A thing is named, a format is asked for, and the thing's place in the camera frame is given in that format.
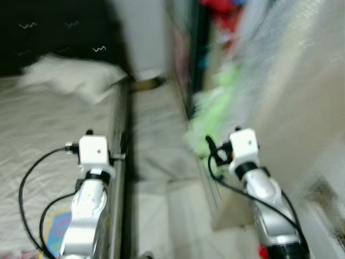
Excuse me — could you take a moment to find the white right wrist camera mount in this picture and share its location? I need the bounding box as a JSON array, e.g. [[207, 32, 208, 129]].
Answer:
[[229, 128, 258, 166]]

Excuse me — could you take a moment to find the cream pillow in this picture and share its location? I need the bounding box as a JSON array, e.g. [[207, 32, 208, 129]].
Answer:
[[16, 54, 128, 105]]

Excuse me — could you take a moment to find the light green cloth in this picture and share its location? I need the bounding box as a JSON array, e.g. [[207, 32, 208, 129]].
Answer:
[[186, 62, 243, 157]]

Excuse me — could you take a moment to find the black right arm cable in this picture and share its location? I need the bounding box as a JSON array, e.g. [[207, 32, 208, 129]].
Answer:
[[208, 155, 302, 238]]

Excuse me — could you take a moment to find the beige wardrobe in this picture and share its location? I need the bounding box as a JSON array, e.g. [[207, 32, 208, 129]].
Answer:
[[210, 0, 345, 233]]

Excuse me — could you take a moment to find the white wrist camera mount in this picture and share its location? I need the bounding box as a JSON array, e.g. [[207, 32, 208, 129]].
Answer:
[[78, 135, 115, 179], [229, 128, 258, 166]]

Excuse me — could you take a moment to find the white quilted mattress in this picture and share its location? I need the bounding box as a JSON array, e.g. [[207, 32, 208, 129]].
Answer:
[[0, 76, 130, 259]]

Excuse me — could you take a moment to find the brown floor mat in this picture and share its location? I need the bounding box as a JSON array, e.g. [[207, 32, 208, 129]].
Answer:
[[129, 77, 165, 92]]

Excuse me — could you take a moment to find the red cloth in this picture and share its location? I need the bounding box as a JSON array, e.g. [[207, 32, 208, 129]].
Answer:
[[199, 0, 243, 33]]

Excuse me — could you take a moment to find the short black left arm cable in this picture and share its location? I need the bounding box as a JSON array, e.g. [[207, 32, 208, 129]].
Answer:
[[39, 190, 77, 253]]

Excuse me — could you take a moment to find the dark tufted headboard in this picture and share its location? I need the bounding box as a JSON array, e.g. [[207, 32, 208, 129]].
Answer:
[[0, 0, 133, 76]]

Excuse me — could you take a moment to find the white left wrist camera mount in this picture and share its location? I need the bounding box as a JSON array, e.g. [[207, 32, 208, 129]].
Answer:
[[78, 135, 115, 179]]

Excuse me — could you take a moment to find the colourful children's book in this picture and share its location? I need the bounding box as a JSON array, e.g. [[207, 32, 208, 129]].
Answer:
[[37, 210, 74, 255]]

